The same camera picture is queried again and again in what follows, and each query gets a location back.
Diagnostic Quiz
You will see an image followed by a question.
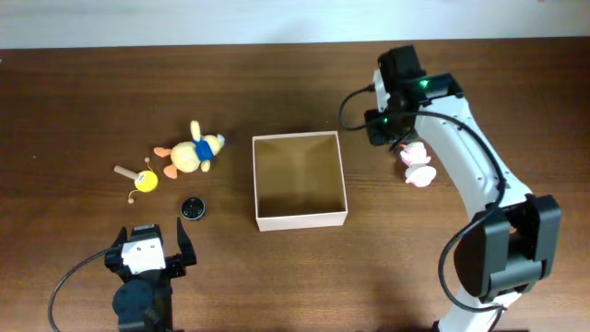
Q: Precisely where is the black round puck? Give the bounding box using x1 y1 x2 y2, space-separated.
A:
181 196 206 221

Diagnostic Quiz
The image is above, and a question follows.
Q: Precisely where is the pink white bunny figurine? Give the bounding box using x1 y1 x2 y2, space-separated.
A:
400 142 437 187

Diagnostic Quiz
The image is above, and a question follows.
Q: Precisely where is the yellow wooden rattle drum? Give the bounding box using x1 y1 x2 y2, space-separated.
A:
113 157 159 205

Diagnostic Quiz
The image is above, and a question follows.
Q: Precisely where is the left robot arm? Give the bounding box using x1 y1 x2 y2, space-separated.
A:
104 220 197 332

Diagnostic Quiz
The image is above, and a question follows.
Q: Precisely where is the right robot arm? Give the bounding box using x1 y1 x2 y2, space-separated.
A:
365 45 561 331

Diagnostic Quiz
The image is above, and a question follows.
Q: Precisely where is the yellow plush duck toy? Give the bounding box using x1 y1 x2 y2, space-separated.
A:
153 120 226 179

